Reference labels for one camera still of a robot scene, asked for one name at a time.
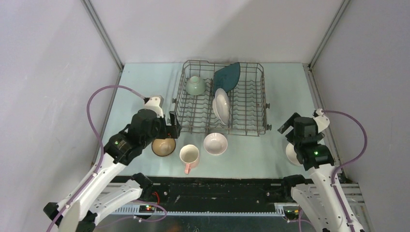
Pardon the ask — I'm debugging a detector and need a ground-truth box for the wrist white camera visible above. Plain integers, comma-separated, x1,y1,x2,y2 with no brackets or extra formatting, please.
144,95,164,118
313,108,330,132

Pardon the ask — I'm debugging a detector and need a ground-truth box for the grey wire dish rack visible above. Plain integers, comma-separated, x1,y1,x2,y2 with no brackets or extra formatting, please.
173,60,272,136

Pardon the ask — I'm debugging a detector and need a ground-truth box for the white scalloped plate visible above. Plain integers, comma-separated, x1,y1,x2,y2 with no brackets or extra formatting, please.
212,88,230,126

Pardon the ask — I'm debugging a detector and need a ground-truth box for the teal square plate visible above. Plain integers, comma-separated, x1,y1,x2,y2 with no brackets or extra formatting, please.
212,62,240,96

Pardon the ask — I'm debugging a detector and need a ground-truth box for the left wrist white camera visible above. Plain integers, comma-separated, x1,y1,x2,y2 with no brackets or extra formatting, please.
144,95,164,118

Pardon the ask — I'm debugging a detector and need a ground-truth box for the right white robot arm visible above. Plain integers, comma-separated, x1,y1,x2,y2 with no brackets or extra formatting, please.
278,109,365,232

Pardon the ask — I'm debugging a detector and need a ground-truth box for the pink white bowl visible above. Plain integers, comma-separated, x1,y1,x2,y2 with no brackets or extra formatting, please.
203,132,228,156

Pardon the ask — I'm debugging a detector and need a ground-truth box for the left controller board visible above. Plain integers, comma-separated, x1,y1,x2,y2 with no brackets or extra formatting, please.
139,204,156,214

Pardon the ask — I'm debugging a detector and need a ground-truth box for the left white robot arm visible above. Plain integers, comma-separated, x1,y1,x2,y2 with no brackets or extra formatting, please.
43,108,182,232

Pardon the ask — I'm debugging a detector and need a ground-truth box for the white ceramic bowl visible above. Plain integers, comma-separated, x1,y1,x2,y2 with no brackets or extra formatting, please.
285,143,303,166

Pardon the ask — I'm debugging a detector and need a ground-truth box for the brown rimmed tan bowl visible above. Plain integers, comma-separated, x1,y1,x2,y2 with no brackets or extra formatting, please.
151,138,176,157

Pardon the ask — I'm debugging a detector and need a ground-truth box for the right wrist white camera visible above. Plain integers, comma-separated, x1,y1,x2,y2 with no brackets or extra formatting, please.
313,108,330,132

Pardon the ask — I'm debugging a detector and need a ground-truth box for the pink mug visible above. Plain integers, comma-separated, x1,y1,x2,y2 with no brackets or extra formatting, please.
179,145,200,174

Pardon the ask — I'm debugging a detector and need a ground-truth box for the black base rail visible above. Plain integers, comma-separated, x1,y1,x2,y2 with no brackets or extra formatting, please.
123,175,324,213

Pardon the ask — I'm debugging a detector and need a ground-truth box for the right controller board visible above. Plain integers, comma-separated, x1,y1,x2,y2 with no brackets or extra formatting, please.
283,208,301,220

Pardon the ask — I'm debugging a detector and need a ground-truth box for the pale green ceramic bowl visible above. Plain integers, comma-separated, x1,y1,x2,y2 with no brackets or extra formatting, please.
185,76,206,96

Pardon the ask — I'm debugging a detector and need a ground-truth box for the controller board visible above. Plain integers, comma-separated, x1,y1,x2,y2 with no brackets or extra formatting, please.
139,204,156,214
283,208,301,220

